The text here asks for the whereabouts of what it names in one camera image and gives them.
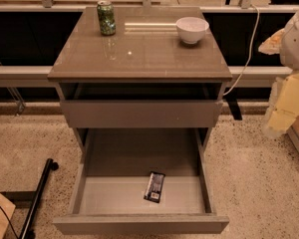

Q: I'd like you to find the grey metal rail frame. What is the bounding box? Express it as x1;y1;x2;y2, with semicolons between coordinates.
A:
0;0;299;89

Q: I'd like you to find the green soda can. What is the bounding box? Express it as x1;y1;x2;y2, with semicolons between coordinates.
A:
97;1;116;36

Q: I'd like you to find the black metal stand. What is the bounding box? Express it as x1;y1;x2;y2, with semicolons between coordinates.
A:
1;158;59;239

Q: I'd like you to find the grey top drawer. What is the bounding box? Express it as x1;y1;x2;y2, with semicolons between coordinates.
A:
59;82;225;129

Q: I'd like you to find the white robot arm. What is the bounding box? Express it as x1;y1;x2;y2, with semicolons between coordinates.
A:
258;10;299;71

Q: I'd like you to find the white cable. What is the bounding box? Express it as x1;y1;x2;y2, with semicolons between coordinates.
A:
222;4;261;97

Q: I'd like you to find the open grey middle drawer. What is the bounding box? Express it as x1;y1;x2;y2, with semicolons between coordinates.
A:
54;128;229;235

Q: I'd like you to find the grey drawer cabinet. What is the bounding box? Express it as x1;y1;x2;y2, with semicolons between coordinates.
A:
48;7;231;154

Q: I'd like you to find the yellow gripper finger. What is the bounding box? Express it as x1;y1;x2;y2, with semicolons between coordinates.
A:
258;29;284;55

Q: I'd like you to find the white ceramic bowl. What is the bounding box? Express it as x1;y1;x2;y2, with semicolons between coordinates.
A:
175;17;209;44

